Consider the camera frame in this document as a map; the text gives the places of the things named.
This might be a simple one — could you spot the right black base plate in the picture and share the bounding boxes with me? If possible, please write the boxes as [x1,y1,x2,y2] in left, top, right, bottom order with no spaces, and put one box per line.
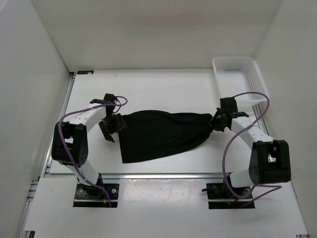
[202,183,255,210]

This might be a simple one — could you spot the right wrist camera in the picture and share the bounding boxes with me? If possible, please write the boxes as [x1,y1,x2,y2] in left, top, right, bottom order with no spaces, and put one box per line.
[220,97,249,119]

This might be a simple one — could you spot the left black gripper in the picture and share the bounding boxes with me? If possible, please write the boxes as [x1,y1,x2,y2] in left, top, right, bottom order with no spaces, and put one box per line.
[98,113,128,142]

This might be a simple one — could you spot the white perforated plastic basket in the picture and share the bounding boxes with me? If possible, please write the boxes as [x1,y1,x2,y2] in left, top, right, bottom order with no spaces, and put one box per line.
[212,56,269,106]

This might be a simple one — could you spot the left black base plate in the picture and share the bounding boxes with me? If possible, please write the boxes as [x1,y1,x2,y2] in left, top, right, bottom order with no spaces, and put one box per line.
[73,183,119,208]

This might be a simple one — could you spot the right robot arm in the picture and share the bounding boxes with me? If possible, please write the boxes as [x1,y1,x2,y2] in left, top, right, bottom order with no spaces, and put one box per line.
[210,108,291,198]

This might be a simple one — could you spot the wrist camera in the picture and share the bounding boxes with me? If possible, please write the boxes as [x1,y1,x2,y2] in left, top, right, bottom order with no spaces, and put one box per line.
[220,97,249,119]
[90,93,118,104]

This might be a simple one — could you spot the aluminium rail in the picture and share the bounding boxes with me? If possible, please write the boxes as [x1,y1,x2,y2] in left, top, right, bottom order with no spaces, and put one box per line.
[45,72,77,175]
[49,173,280,180]

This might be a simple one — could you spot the aluminium front rail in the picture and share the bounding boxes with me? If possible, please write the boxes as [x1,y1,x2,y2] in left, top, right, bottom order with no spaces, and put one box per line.
[49,173,280,180]

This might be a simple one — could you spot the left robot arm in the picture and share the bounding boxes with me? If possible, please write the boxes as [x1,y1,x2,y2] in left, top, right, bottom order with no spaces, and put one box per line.
[51,103,126,200]

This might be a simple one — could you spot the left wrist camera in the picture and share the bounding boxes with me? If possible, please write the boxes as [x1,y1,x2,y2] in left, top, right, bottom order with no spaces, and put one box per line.
[90,93,118,104]

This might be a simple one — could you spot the black shorts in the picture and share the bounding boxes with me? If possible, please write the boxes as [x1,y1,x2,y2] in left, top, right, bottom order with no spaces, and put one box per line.
[118,110,212,164]

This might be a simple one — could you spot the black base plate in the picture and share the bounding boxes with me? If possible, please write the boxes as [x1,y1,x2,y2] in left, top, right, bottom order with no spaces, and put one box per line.
[202,183,255,210]
[73,183,119,208]

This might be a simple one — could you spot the aluminium left rail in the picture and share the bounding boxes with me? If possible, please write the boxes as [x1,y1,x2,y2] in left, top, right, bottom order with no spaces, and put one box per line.
[45,72,77,175]

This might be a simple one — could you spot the small dark label sticker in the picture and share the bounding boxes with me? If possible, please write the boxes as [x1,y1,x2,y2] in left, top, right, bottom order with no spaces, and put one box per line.
[77,70,94,75]

